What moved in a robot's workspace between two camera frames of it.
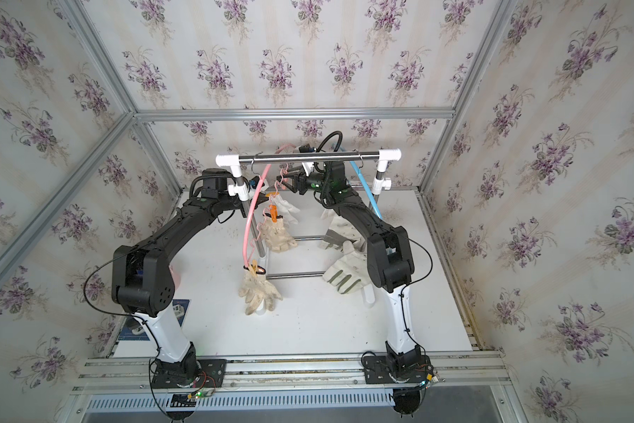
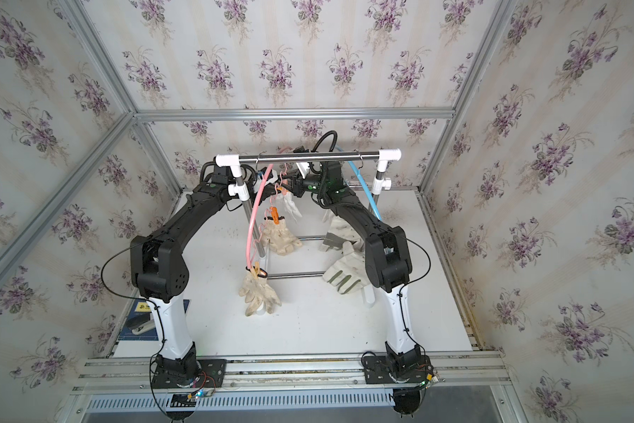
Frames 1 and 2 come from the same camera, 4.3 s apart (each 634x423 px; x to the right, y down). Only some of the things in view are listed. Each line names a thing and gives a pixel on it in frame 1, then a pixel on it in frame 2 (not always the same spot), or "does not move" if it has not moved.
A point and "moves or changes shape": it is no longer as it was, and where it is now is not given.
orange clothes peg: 273,210 does not move
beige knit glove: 276,234 does not move
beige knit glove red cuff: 257,290 does not move
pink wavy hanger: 265,212 moves or changes shape
